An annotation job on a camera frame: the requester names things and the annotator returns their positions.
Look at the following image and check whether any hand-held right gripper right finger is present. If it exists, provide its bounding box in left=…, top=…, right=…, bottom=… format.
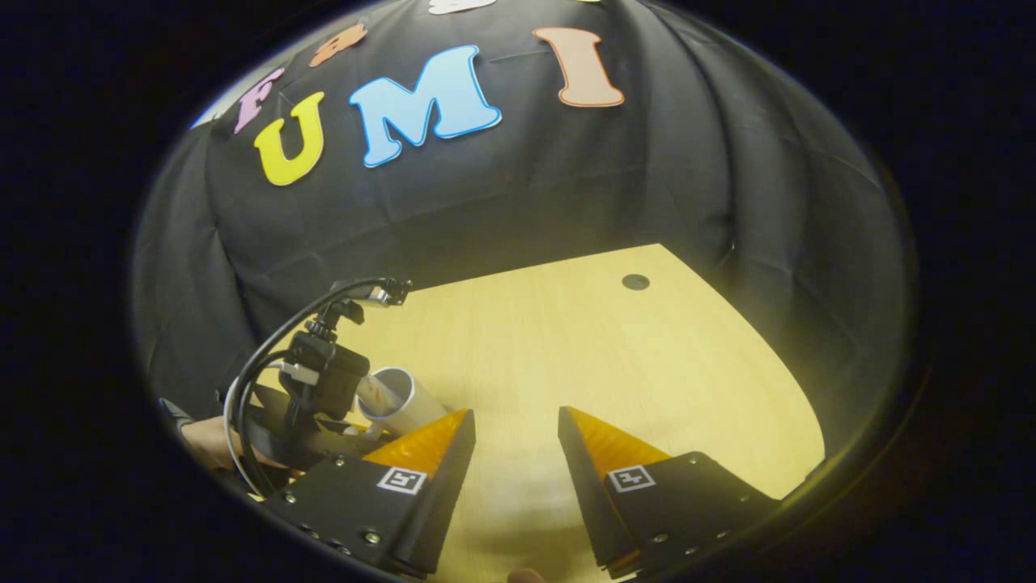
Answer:
left=557, top=406, right=783, bottom=579

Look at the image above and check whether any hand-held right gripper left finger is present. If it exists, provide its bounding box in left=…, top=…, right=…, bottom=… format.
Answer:
left=263, top=408, right=478, bottom=579

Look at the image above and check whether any white cup with wooden handle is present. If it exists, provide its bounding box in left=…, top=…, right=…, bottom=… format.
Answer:
left=356, top=367, right=448, bottom=440

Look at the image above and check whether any light wooden desktop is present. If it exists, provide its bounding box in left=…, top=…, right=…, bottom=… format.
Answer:
left=243, top=243, right=826, bottom=583

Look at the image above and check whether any black backdrop cloth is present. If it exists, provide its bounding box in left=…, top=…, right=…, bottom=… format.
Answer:
left=134, top=0, right=911, bottom=422

